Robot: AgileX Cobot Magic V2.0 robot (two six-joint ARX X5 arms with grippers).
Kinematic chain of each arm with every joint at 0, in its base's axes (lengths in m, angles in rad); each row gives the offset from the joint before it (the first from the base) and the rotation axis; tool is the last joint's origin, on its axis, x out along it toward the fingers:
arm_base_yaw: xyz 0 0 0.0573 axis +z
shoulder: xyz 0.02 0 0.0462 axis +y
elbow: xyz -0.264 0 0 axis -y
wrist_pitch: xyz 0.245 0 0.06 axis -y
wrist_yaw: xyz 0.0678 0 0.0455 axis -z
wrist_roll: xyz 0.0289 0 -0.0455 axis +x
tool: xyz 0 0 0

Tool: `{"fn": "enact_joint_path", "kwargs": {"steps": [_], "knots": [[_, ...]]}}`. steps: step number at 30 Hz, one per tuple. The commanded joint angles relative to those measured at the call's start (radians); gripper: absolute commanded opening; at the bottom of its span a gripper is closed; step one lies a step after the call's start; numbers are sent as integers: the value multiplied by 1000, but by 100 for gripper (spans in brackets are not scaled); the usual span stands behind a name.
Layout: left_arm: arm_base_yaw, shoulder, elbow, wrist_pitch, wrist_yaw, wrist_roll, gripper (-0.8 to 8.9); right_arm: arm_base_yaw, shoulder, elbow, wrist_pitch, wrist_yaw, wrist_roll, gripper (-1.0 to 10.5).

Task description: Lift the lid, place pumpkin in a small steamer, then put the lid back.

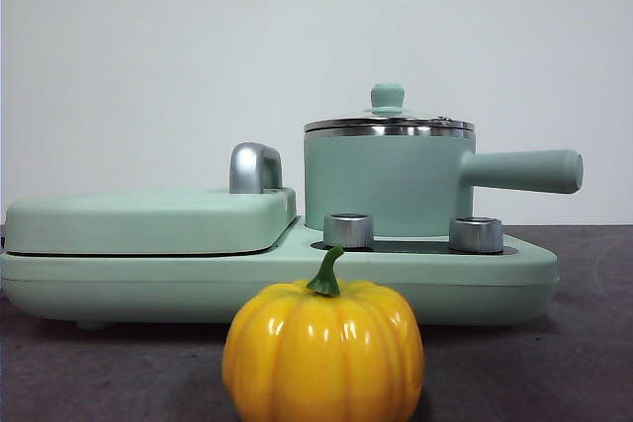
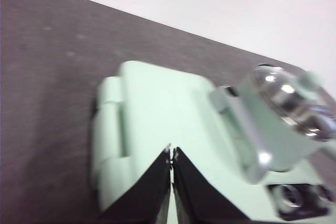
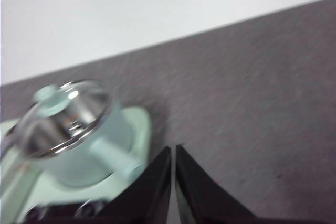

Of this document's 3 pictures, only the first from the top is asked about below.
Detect mint green steamer pot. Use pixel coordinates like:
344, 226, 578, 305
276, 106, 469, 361
302, 123, 585, 239

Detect mint green breakfast machine base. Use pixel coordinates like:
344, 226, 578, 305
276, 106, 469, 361
0, 231, 561, 332

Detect glass lid with green knob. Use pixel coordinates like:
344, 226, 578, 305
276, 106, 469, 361
304, 83, 476, 132

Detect silver griddle cover handle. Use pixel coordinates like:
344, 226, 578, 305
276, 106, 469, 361
228, 142, 285, 195

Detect silver control knob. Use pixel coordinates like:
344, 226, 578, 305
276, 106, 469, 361
448, 216, 504, 253
322, 212, 376, 249

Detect yellow pumpkin with green stem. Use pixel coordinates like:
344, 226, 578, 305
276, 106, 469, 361
222, 243, 425, 422

